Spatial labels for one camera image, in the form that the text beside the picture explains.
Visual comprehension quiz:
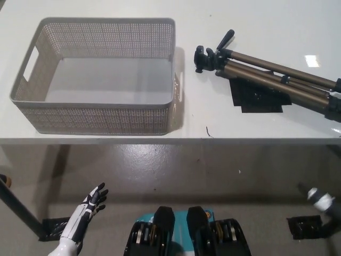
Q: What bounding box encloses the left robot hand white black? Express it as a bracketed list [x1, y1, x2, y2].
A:
[60, 182, 109, 245]

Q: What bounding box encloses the black and bronze camera tripod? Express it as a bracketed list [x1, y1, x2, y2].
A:
[193, 29, 341, 122]

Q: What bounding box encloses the black robot torso with teal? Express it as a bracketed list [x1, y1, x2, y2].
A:
[123, 205, 253, 256]

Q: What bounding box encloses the black metal table leg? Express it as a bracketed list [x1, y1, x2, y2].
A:
[0, 177, 45, 239]
[321, 210, 341, 238]

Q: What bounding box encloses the grey perforated plastic basket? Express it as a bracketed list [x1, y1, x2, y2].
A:
[10, 17, 185, 135]

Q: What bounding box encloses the black tape patch on table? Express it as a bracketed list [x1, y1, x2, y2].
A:
[229, 78, 292, 114]

